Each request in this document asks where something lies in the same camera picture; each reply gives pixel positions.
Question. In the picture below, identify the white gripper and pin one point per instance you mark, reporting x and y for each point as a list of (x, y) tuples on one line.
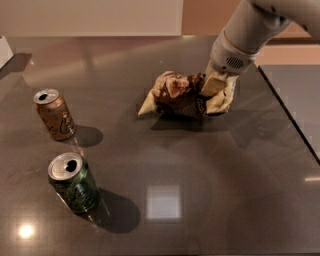
[(227, 56)]

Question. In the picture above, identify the brown chip bag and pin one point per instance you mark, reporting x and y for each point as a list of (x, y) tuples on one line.
[(175, 94)]

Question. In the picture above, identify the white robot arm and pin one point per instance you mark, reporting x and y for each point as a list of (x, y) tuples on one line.
[(253, 24)]

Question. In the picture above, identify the grey side table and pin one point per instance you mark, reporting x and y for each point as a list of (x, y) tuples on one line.
[(297, 88)]

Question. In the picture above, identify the orange soda can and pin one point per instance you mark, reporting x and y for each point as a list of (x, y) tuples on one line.
[(54, 113)]

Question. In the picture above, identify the green soda can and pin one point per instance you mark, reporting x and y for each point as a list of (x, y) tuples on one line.
[(71, 178)]

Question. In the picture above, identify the white box at left edge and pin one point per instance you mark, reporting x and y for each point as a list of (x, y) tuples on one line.
[(5, 51)]

